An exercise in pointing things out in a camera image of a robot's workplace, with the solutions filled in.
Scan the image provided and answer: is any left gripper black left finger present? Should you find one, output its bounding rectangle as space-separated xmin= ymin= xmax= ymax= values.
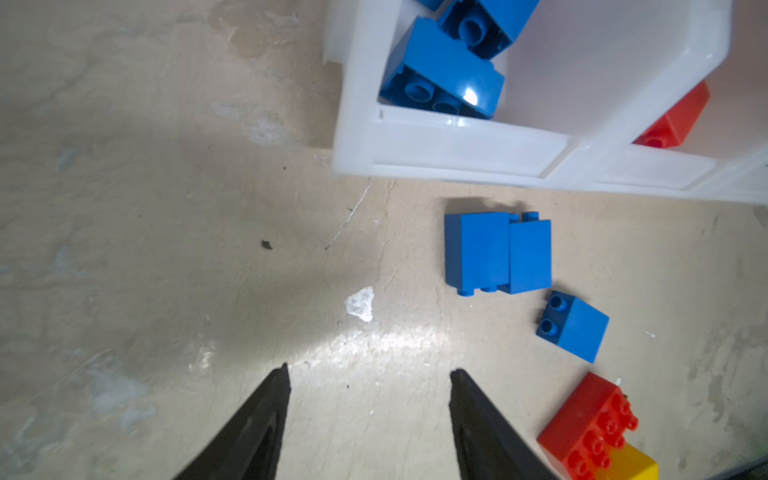
xmin=176 ymin=364 xmax=291 ymax=479

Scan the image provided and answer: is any middle white bin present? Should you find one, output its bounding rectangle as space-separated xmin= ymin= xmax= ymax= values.
xmin=553 ymin=1 xmax=767 ymax=204

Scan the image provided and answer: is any square red lego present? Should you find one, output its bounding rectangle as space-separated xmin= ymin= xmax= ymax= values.
xmin=634 ymin=81 xmax=710 ymax=149

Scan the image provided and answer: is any white bin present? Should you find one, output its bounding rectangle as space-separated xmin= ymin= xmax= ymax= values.
xmin=323 ymin=0 xmax=734 ymax=190
xmin=553 ymin=1 xmax=767 ymax=204

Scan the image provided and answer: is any left white bin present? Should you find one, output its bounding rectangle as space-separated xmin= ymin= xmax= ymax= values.
xmin=323 ymin=0 xmax=734 ymax=190

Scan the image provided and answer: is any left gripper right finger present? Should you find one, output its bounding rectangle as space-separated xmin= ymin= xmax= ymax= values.
xmin=449 ymin=369 xmax=556 ymax=480

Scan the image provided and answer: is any blue lego pair back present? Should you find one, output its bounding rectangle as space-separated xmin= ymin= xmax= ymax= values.
xmin=444 ymin=212 xmax=553 ymax=297

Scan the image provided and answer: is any red lego diagonal brick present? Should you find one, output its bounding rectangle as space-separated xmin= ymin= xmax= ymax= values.
xmin=537 ymin=372 xmax=639 ymax=479

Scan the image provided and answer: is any yellow lego front right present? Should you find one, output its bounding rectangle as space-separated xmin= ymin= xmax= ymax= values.
xmin=596 ymin=443 xmax=659 ymax=480

